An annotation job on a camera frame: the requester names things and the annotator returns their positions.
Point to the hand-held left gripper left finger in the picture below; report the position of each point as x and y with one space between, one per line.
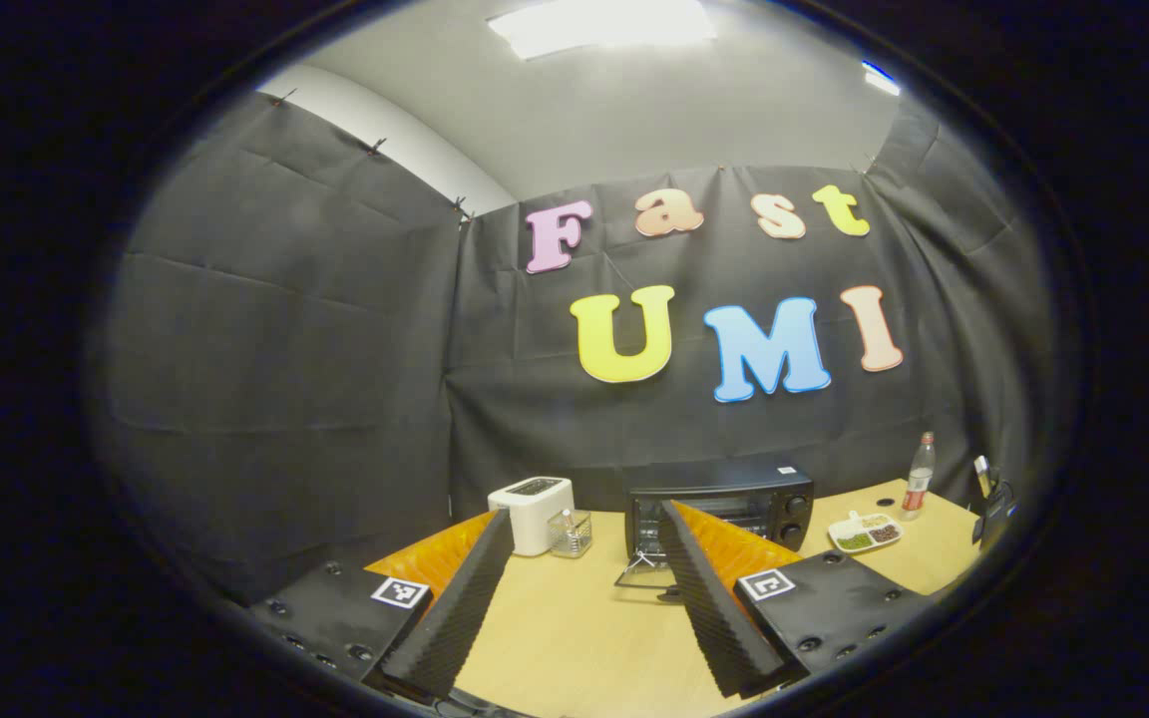
457 618

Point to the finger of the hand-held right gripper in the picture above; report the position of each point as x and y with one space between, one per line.
981 471

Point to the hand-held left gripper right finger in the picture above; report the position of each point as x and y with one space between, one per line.
716 610

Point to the black electric oven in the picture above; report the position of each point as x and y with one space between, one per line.
734 484

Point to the white divided bean plate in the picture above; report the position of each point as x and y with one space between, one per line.
866 535

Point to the clear plastic water bottle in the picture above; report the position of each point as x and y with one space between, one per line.
918 479

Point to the white toaster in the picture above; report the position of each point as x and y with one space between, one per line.
532 514

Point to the small clear glass container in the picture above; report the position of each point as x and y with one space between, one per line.
571 535

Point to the black backdrop cloth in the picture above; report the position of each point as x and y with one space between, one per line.
315 329

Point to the small ceiling light panel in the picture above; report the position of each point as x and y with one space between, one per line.
881 80

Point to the large ceiling light panel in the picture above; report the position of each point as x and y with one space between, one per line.
602 22

